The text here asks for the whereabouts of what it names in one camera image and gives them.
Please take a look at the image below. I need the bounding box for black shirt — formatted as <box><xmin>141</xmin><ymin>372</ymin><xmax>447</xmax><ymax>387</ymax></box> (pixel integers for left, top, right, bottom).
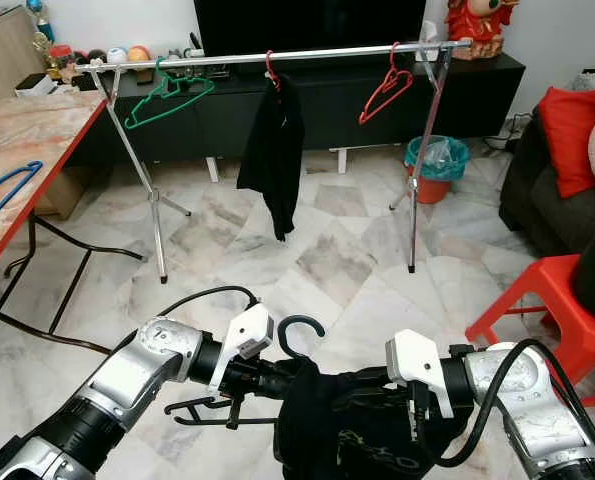
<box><xmin>275</xmin><ymin>362</ymin><xmax>438</xmax><ymax>480</ymax></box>
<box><xmin>235</xmin><ymin>72</ymin><xmax>306</xmax><ymax>243</ymax></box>

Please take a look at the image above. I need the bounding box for dark grey plastic hanger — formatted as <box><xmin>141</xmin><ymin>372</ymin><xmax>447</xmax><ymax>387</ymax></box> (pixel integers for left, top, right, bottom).
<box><xmin>165</xmin><ymin>315</ymin><xmax>328</xmax><ymax>429</ymax></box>

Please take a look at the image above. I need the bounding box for red plastic hanger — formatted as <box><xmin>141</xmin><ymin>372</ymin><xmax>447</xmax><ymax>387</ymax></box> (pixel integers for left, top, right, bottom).
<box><xmin>359</xmin><ymin>42</ymin><xmax>416</xmax><ymax>125</ymax></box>
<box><xmin>264</xmin><ymin>50</ymin><xmax>284</xmax><ymax>91</ymax></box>

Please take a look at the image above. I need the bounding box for green plastic hanger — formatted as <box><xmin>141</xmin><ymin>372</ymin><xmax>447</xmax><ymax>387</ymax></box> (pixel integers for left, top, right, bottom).
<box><xmin>124</xmin><ymin>58</ymin><xmax>216</xmax><ymax>131</ymax></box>

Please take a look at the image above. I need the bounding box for blue plastic hanger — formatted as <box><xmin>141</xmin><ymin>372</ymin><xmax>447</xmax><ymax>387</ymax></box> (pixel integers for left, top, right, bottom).
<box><xmin>0</xmin><ymin>160</ymin><xmax>44</xmax><ymax>236</ymax></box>

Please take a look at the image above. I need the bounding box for red plastic stool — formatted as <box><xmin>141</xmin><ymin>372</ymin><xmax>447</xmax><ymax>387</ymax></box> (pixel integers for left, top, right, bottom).
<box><xmin>465</xmin><ymin>253</ymin><xmax>595</xmax><ymax>419</ymax></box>

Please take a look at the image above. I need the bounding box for orange bin with green bag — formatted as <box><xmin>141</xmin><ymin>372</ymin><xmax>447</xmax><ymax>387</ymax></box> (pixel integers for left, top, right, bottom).
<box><xmin>403</xmin><ymin>135</ymin><xmax>471</xmax><ymax>205</ymax></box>

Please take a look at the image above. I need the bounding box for dark brown sofa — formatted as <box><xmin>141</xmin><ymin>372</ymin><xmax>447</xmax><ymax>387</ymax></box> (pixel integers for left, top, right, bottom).
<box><xmin>497</xmin><ymin>108</ymin><xmax>595</xmax><ymax>256</ymax></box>

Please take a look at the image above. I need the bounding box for black TV console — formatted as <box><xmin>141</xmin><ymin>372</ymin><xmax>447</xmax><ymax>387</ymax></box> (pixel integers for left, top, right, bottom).
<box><xmin>72</xmin><ymin>50</ymin><xmax>526</xmax><ymax>166</ymax></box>

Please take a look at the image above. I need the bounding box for red cushion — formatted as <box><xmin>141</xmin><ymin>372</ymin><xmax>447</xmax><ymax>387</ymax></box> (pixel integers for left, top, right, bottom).
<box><xmin>537</xmin><ymin>86</ymin><xmax>595</xmax><ymax>199</ymax></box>

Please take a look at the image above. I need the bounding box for silver metal clothes rack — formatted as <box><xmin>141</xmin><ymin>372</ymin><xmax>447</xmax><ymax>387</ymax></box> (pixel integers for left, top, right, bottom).
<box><xmin>82</xmin><ymin>38</ymin><xmax>473</xmax><ymax>284</ymax></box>

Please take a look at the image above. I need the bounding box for marble folding table red edge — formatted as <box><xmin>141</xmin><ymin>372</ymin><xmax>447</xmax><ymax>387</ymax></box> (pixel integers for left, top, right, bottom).
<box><xmin>0</xmin><ymin>88</ymin><xmax>148</xmax><ymax>356</ymax></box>

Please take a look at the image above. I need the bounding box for white tissue box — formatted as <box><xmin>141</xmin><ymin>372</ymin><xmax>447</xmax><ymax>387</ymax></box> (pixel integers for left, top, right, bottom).
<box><xmin>419</xmin><ymin>20</ymin><xmax>444</xmax><ymax>47</ymax></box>

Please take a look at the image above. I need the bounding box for black flat television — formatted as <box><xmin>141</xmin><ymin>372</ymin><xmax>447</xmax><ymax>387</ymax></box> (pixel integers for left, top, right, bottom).
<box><xmin>194</xmin><ymin>0</ymin><xmax>428</xmax><ymax>57</ymax></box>

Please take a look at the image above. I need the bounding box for white cardboard box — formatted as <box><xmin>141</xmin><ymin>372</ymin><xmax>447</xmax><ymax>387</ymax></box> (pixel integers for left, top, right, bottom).
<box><xmin>17</xmin><ymin>74</ymin><xmax>76</xmax><ymax>99</ymax></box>

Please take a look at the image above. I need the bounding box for red robed figurine statue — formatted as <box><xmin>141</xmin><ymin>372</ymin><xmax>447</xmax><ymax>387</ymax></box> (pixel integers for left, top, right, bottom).
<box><xmin>445</xmin><ymin>0</ymin><xmax>520</xmax><ymax>61</ymax></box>

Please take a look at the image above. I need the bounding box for light wooden sideboard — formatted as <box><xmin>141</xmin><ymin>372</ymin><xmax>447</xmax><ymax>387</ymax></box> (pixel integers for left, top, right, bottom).
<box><xmin>0</xmin><ymin>5</ymin><xmax>53</xmax><ymax>99</ymax></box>

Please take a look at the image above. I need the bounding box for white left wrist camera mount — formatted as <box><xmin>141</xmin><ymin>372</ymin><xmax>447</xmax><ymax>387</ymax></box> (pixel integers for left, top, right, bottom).
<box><xmin>230</xmin><ymin>304</ymin><xmax>278</xmax><ymax>391</ymax></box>

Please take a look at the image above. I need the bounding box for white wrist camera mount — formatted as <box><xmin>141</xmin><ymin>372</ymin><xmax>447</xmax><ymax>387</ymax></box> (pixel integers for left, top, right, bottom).
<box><xmin>385</xmin><ymin>329</ymin><xmax>458</xmax><ymax>419</ymax></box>
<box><xmin>230</xmin><ymin>304</ymin><xmax>278</xmax><ymax>391</ymax></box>

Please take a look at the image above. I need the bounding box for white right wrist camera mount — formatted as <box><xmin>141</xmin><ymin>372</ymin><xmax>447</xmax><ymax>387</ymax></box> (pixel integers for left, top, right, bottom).
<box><xmin>385</xmin><ymin>329</ymin><xmax>458</xmax><ymax>419</ymax></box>

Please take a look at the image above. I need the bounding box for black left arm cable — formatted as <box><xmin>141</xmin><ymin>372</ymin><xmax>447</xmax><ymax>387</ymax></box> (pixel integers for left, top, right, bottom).
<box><xmin>149</xmin><ymin>285</ymin><xmax>260</xmax><ymax>341</ymax></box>

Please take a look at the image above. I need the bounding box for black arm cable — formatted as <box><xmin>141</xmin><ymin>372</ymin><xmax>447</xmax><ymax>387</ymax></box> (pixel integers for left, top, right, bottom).
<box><xmin>422</xmin><ymin>338</ymin><xmax>595</xmax><ymax>471</ymax></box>
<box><xmin>149</xmin><ymin>285</ymin><xmax>260</xmax><ymax>341</ymax></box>

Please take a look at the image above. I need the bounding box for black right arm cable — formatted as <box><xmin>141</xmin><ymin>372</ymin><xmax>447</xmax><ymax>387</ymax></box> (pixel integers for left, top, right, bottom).
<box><xmin>422</xmin><ymin>338</ymin><xmax>595</xmax><ymax>471</ymax></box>

